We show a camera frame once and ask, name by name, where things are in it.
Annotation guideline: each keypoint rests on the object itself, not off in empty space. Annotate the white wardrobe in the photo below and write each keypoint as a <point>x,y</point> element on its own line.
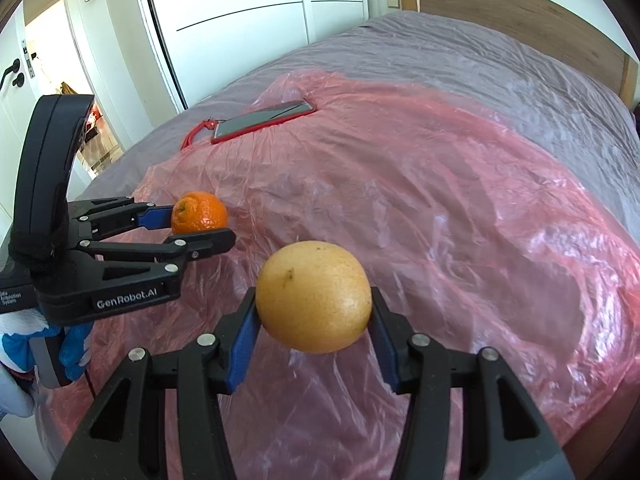
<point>203,45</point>

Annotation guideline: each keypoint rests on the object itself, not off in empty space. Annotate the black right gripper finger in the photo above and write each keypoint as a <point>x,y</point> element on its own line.
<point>188,246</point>

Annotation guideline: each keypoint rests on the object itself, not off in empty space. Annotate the yellow round citrus fruit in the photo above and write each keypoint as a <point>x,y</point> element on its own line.
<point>313,297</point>

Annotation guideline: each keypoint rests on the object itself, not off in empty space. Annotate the grey bed cover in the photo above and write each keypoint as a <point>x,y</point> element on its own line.
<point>572,117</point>

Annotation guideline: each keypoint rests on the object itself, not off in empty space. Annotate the pink plastic sheet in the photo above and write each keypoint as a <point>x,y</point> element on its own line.
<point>475,234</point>

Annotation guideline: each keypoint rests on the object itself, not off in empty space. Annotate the phone in red case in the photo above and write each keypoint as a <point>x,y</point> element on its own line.
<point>226,129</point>

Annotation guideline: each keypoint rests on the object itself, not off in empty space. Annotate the blue white gloved hand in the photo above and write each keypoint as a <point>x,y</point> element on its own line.
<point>18,363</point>

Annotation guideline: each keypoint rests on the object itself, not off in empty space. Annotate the white door with handle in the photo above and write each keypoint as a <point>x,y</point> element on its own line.
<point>19,94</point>

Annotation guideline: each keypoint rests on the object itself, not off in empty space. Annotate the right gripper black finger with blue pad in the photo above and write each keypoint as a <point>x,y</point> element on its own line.
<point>122,436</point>
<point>107,217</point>
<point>504,436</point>

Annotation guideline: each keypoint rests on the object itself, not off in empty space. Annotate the wooden headboard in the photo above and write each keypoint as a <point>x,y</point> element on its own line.
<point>551,29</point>

